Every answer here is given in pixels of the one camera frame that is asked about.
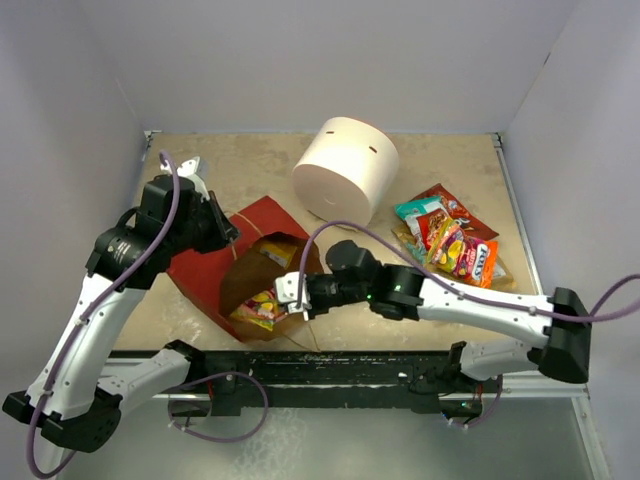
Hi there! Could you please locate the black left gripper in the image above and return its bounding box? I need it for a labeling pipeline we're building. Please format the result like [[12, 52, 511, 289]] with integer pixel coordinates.
[[167, 190, 242, 256]]

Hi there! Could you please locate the teal white snack packet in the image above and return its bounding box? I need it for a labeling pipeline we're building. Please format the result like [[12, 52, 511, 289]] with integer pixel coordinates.
[[392, 196, 444, 264]]

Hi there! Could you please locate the red paper bag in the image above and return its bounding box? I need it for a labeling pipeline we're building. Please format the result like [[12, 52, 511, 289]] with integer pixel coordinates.
[[168, 196, 309, 344]]

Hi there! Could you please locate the yellow small snack packet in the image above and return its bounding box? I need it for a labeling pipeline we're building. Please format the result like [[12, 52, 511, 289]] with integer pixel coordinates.
[[258, 240, 297, 269]]

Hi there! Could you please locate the skittles candy packet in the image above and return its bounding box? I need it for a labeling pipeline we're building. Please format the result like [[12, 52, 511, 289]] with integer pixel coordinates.
[[229, 288, 288, 331]]

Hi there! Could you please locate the colourful fruit candy packet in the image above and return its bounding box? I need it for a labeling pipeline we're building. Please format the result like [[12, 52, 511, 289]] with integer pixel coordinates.
[[427, 221, 477, 278]]

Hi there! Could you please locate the orange pink fruits candy packet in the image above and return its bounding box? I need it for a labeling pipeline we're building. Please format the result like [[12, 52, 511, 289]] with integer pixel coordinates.
[[452, 236, 499, 288]]

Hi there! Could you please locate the tan snack bag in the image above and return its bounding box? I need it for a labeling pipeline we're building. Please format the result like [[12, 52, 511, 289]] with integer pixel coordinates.
[[391, 223, 517, 292]]

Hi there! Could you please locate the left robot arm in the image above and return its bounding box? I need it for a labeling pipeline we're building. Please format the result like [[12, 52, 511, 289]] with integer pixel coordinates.
[[2, 174, 239, 453]]

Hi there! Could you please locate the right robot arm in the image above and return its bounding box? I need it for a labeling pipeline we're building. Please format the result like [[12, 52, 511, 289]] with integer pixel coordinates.
[[296, 240, 592, 391]]

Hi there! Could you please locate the white cylindrical bin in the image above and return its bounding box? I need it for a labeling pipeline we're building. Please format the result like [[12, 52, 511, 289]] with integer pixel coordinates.
[[291, 117, 400, 226]]

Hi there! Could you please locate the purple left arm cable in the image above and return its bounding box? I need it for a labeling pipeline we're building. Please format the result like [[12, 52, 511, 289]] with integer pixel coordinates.
[[25, 150, 181, 476]]

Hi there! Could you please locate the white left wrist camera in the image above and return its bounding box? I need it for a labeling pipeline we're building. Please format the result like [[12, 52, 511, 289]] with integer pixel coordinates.
[[159, 150, 210, 199]]

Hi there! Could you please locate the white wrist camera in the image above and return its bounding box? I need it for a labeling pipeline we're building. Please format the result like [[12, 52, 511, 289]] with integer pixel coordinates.
[[274, 271, 311, 320], [159, 150, 210, 199]]

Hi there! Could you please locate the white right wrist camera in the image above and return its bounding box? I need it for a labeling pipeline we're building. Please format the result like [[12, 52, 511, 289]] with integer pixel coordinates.
[[274, 271, 311, 320]]

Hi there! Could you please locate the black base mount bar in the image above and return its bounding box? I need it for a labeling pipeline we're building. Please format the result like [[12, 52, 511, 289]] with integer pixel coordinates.
[[167, 340, 499, 418]]

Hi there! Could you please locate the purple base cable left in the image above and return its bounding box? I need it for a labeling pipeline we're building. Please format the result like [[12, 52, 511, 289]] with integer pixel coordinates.
[[167, 370, 271, 444]]

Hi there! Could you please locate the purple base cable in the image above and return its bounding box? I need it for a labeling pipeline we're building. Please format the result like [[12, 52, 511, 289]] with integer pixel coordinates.
[[167, 370, 271, 444], [444, 379, 504, 430]]

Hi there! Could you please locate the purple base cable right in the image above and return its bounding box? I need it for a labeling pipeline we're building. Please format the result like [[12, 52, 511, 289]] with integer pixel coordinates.
[[444, 379, 504, 430]]

